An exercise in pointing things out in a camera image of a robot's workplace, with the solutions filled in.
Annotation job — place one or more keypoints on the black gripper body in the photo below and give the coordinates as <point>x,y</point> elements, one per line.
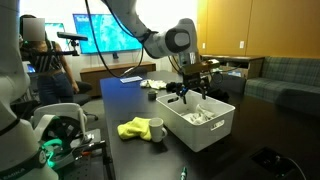
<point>196,80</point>

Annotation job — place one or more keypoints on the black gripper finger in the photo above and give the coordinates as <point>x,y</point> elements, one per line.
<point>184,95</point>
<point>203,92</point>

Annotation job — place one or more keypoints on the white towel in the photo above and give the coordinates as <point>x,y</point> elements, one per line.
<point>199,115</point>

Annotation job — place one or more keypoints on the yellow cloth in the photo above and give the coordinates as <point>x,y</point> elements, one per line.
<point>133,128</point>

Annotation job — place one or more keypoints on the green marker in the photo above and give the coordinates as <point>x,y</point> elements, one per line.
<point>183,174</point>

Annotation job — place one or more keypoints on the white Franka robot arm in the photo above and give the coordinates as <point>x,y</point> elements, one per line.
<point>20,133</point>

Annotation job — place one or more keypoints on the small dark tape roll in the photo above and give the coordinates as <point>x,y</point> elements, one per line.
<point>152,95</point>

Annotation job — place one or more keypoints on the white plastic basket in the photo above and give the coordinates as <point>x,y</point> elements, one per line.
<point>200,133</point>

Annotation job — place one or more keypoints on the black cloth heap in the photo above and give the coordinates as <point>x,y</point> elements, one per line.
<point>218,94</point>

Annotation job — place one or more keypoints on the dark upholstered chair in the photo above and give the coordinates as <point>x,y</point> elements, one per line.
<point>230,83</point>

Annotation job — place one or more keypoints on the crumpled white cloth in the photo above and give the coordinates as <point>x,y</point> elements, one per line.
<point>153,84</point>

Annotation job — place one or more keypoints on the white mug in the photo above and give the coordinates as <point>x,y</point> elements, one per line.
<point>156,130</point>

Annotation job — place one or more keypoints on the wooden shelf cabinet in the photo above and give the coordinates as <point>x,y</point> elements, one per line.
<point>240,65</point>

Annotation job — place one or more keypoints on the tablet with lit screen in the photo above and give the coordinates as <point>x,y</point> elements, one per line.
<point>131,79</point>

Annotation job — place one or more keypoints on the green plaid sofa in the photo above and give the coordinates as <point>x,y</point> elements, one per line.
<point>286,83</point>

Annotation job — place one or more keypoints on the low wooden TV bench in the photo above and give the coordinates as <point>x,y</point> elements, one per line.
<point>100,75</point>

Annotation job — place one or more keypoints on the recessed table power box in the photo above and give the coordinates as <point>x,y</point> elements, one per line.
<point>273,161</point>

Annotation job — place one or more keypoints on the black office swivel chair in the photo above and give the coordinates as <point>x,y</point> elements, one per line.
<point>83,96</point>

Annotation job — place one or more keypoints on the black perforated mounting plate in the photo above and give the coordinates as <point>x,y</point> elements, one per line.
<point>90,160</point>

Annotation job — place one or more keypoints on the person in striped top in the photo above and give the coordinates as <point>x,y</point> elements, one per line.
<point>50,73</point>

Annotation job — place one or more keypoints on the small monitor screen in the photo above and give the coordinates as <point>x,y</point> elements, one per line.
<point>55,33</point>

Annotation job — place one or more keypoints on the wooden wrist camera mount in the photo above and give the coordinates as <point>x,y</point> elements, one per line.
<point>201,66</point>

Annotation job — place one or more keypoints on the white wall outlet plate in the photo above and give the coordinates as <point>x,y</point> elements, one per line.
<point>241,44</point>

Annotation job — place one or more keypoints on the large wall TV screen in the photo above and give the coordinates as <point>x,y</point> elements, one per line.
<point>110,36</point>

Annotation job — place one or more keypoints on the black camera on stand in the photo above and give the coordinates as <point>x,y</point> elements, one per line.
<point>71,36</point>

